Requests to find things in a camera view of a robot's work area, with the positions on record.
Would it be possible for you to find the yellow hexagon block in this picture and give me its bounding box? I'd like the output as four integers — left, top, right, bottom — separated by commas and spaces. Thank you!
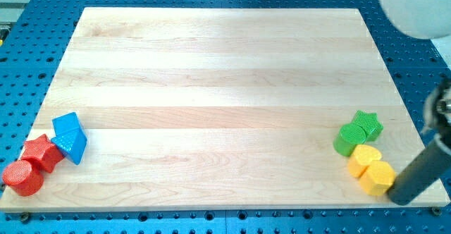
359, 161, 396, 196

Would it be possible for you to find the green cylinder block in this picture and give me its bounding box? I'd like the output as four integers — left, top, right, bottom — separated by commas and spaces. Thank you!
333, 123, 366, 156

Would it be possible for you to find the black tool mount with cables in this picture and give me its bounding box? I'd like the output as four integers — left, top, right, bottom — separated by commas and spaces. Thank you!
421, 78, 450, 146

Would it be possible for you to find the blue cube block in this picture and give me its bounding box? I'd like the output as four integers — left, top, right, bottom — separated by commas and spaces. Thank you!
52, 112, 82, 135

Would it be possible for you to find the red star block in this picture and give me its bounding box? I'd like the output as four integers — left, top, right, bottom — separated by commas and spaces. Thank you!
20, 134, 65, 173

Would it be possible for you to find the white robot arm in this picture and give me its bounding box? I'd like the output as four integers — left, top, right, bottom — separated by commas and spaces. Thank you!
378, 0, 450, 39

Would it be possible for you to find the light wooden board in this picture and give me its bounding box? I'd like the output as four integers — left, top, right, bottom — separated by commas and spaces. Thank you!
0, 7, 451, 213

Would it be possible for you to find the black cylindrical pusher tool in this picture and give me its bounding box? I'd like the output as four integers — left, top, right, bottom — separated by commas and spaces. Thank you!
388, 133, 450, 206

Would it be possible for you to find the red cylinder block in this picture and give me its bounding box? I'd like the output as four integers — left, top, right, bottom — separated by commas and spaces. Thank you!
2, 160, 44, 197

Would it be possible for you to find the green star block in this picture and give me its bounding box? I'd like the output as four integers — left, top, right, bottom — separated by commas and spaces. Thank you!
352, 110, 384, 142

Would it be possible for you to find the blue triangular prism block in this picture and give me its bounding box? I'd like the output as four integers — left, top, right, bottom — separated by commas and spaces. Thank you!
51, 128, 87, 165

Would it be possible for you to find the yellow heart block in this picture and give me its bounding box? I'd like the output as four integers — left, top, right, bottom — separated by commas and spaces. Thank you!
347, 144, 382, 178

